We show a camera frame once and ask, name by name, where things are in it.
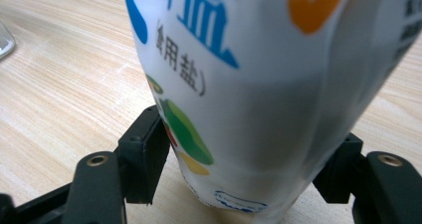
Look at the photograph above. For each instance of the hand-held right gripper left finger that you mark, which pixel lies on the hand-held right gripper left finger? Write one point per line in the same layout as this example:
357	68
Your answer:
142	151

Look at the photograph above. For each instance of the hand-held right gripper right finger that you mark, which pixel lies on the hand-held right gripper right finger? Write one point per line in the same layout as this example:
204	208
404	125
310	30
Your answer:
341	171

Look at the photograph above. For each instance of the white and blue salt bag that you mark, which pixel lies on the white and blue salt bag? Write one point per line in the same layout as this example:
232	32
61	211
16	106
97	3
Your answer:
258	101

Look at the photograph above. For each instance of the clear jar with white lid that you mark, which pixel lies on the clear jar with white lid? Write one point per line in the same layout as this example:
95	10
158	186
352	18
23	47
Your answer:
5	43

